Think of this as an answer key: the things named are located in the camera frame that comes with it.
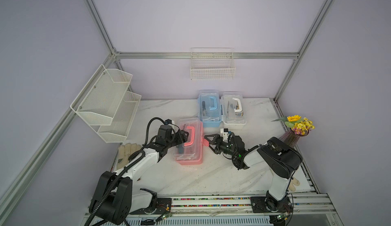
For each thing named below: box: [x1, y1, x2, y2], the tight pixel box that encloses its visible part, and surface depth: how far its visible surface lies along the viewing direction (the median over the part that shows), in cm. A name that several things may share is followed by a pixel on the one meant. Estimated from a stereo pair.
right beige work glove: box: [288, 176, 300, 192], surface depth 82 cm
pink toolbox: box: [174, 117, 209, 166], surface depth 84 cm
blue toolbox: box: [198, 89, 222, 128], surface depth 104 cm
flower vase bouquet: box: [270, 114, 316, 149], surface depth 79 cm
